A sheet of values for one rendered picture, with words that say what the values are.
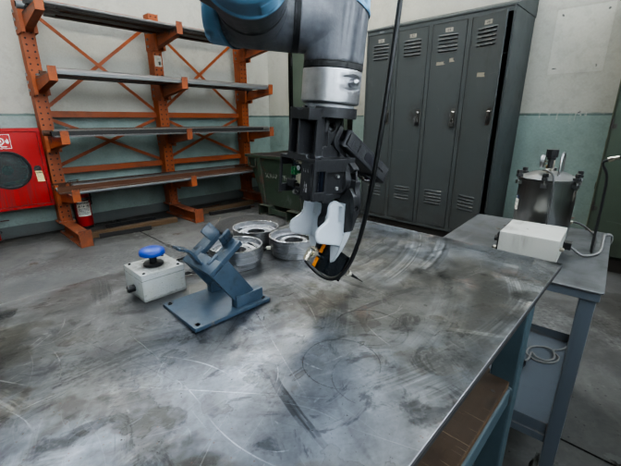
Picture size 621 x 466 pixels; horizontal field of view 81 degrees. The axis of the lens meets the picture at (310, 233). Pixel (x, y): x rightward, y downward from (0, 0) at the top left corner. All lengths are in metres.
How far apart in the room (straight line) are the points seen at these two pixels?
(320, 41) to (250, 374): 0.39
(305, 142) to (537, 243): 0.86
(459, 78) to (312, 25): 2.97
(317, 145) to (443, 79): 3.03
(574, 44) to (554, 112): 0.49
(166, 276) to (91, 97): 3.94
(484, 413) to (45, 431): 0.68
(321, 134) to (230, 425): 0.33
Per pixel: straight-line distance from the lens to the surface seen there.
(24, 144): 4.13
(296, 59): 5.22
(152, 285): 0.62
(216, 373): 0.45
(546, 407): 1.46
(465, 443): 0.76
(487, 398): 0.86
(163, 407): 0.43
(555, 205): 1.40
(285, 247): 0.72
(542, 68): 3.75
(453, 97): 3.41
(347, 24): 0.47
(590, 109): 3.66
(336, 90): 0.46
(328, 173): 0.47
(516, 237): 1.20
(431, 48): 3.54
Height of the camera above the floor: 1.07
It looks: 17 degrees down
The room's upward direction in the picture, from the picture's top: straight up
